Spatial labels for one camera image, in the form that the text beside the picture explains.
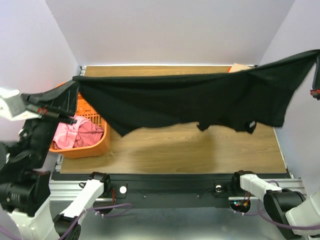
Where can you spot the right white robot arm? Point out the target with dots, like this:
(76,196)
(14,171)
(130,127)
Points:
(280,200)

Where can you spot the pink t shirt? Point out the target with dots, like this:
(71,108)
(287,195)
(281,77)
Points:
(83,133)

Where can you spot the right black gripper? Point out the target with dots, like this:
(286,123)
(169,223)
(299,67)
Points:
(316,81)

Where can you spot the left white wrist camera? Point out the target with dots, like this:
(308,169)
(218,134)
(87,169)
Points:
(12,106)

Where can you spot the folded tan t shirt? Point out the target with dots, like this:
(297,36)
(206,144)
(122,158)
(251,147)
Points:
(236,67)

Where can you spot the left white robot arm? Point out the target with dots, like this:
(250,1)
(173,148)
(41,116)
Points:
(24,188)

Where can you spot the orange plastic basket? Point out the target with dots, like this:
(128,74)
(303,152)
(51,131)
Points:
(86,110)

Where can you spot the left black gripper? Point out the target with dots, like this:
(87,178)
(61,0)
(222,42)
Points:
(66,94)

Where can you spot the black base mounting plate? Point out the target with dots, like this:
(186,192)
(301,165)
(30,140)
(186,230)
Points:
(160,191)

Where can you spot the black t shirt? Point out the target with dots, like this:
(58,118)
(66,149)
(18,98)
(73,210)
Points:
(238,100)

